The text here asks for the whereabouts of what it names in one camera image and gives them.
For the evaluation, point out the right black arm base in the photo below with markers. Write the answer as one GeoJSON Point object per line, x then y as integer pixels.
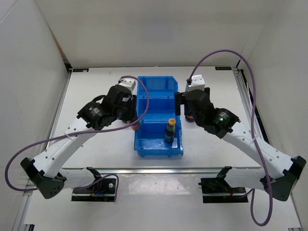
{"type": "Point", "coordinates": [216, 190]}

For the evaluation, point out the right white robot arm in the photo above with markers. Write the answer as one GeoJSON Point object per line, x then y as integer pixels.
{"type": "Point", "coordinates": [279, 173]}

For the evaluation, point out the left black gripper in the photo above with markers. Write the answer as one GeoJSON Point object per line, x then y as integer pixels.
{"type": "Point", "coordinates": [130, 115]}

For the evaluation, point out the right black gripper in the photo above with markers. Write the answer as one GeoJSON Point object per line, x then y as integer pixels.
{"type": "Point", "coordinates": [179, 100]}

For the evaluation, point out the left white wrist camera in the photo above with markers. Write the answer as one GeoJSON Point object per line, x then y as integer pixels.
{"type": "Point", "coordinates": [128, 83]}

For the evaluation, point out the blue three-compartment plastic bin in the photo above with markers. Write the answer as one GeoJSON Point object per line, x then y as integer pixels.
{"type": "Point", "coordinates": [149, 139]}

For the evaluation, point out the red-lidded sauce jar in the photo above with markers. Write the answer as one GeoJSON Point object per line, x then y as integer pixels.
{"type": "Point", "coordinates": [188, 115]}

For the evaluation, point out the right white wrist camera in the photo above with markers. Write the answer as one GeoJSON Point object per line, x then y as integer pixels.
{"type": "Point", "coordinates": [197, 83]}

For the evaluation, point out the yellow-capped sauce bottle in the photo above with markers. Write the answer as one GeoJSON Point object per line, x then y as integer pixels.
{"type": "Point", "coordinates": [170, 130]}
{"type": "Point", "coordinates": [136, 126]}

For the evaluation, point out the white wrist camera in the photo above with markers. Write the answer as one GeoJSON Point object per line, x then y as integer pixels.
{"type": "Point", "coordinates": [128, 83]}
{"type": "Point", "coordinates": [197, 83]}

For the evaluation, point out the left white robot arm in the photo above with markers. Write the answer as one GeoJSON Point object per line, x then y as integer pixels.
{"type": "Point", "coordinates": [45, 170]}

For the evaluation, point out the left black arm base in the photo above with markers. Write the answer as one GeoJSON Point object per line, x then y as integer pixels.
{"type": "Point", "coordinates": [104, 190]}

